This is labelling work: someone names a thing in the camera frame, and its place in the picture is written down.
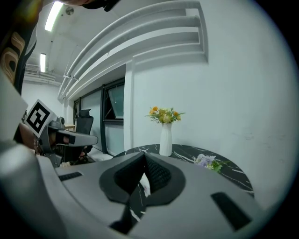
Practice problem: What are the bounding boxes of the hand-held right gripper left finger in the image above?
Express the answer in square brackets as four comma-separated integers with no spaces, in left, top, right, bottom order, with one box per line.
[54,151,146,235]

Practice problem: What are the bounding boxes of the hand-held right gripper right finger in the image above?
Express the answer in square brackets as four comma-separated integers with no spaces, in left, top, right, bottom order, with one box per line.
[128,151,266,239]

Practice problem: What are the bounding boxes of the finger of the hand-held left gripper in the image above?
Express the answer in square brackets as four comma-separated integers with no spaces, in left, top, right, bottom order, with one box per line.
[56,129,99,147]

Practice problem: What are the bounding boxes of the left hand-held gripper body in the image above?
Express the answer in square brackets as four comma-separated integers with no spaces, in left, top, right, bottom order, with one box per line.
[24,99,63,168]

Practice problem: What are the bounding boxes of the person's left forearm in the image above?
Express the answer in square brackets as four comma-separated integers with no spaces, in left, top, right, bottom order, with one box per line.
[18,122,40,155]

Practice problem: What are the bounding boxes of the person's left hand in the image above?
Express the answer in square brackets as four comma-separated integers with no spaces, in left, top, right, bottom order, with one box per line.
[50,134,71,145]

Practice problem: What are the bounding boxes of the black office chair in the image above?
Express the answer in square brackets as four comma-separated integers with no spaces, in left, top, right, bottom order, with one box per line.
[70,109,94,164]

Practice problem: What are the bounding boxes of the purple artificial flower sprig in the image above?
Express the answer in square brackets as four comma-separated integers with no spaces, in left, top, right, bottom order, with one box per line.
[193,153,231,174]

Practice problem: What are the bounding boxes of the black framed window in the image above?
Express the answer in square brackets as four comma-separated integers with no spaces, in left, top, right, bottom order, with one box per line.
[73,78,126,155]

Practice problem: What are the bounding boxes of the long ceiling light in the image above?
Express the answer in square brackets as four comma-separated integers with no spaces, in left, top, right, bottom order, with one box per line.
[39,53,47,73]
[44,1,64,32]

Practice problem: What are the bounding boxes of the white ribbed vase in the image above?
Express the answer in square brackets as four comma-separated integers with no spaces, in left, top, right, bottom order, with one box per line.
[159,123,173,157]

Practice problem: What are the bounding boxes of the person's black printed shirt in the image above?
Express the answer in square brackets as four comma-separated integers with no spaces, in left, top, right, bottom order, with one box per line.
[0,0,44,95]

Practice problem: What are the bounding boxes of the person's head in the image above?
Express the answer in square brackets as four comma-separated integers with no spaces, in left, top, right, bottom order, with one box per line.
[62,0,94,6]

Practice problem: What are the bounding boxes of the grey gripper-mounted camera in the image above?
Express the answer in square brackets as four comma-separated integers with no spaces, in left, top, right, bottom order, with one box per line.
[48,116,66,130]

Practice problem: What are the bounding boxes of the white wall pipes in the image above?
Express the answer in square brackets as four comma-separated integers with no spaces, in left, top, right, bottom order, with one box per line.
[57,0,209,101]

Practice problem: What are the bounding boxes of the black head camera mount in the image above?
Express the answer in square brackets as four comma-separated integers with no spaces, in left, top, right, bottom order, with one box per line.
[81,0,120,12]

